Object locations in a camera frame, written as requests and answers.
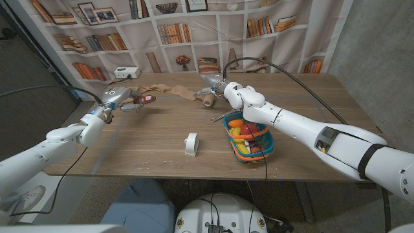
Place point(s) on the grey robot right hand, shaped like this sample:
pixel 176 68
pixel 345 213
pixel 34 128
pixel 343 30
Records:
pixel 211 85

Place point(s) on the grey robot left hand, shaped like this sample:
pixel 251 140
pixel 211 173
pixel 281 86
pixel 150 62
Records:
pixel 118 97

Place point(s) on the tan adhesive wrap roll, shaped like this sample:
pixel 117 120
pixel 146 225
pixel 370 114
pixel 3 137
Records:
pixel 181 92

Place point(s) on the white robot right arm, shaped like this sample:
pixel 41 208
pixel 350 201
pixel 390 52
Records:
pixel 317 136

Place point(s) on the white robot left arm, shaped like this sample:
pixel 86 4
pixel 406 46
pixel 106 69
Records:
pixel 45 149

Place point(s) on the white power box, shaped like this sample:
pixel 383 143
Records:
pixel 126 72

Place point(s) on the orange toy fruit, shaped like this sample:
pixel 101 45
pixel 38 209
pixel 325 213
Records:
pixel 236 123

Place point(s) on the printed bookshelf backdrop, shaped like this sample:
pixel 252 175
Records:
pixel 207 39

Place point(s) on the small yellow toy fruit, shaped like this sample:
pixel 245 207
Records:
pixel 236 131

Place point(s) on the red toy tomato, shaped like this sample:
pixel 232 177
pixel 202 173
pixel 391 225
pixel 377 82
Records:
pixel 248 129

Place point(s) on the yellow toy banana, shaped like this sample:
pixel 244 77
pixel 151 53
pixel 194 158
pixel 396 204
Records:
pixel 242 148

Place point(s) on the small red toy piece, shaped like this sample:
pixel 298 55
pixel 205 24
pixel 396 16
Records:
pixel 256 150

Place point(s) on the dark grey partition panel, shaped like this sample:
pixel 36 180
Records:
pixel 32 106

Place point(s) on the blue stool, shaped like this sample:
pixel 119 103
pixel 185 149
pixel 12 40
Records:
pixel 142 207

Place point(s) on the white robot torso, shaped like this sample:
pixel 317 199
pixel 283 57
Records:
pixel 226 210

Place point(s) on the person in grey trousers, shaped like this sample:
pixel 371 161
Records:
pixel 30 197

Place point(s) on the grey metal table leg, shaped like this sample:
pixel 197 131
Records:
pixel 305 204

